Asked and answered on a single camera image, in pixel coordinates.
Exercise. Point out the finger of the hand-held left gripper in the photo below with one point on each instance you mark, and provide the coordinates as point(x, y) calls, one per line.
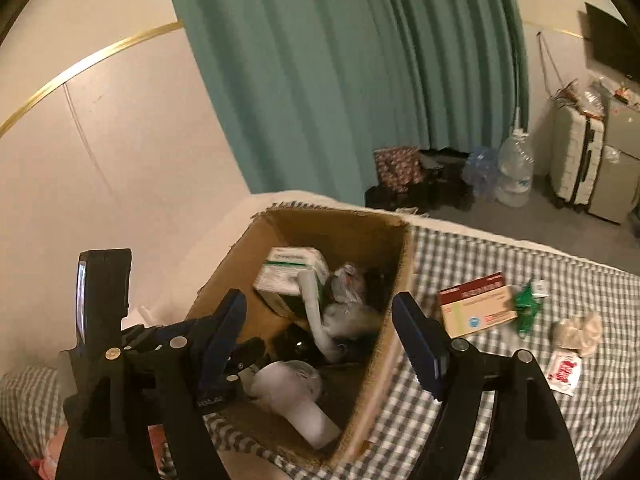
point(247, 357)

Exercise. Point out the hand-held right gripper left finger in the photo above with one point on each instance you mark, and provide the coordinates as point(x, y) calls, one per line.
point(225, 330)

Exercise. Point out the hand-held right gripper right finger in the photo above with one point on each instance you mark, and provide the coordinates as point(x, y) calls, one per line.
point(417, 350)

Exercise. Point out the brown cardboard box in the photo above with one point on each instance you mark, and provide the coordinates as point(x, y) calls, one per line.
point(380, 360)

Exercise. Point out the green medicine box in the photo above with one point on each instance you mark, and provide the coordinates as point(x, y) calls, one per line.
point(285, 280)

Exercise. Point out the clear plastic bag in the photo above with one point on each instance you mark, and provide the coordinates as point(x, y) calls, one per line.
point(350, 282)

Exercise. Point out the dark object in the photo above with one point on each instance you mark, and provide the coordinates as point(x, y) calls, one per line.
point(295, 342)

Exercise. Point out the red and white medicine box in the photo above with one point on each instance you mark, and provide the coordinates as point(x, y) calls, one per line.
point(475, 310)

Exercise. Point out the green foil wrapper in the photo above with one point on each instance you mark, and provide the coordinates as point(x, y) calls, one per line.
point(525, 305)

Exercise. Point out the small white wrapper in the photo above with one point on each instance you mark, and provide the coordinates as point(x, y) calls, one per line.
point(539, 287)

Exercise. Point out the red and white sachet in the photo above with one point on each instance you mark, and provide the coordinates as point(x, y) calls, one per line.
point(565, 372)

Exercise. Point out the crumpled white tissue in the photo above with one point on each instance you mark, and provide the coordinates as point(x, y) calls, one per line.
point(580, 332)

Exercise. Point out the black bag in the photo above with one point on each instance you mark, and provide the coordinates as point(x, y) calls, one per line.
point(445, 185)

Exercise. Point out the floral patterned bag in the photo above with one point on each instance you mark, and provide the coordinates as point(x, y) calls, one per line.
point(400, 167)

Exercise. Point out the crushed clear water bottles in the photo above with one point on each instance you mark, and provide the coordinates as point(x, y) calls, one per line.
point(480, 170)

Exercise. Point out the large clear water jug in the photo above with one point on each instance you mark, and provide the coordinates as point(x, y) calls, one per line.
point(515, 175)

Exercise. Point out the white suitcase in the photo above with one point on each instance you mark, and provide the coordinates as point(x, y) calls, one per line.
point(570, 150)

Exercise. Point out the white water pump tube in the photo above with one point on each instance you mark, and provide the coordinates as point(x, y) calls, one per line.
point(520, 120)

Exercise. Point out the wide green curtain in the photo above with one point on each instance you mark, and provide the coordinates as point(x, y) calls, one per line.
point(325, 85)

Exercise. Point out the clear bag of snacks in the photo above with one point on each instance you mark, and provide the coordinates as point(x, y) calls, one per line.
point(592, 97)

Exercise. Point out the black wall television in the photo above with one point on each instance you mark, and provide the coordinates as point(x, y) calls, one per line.
point(610, 45)

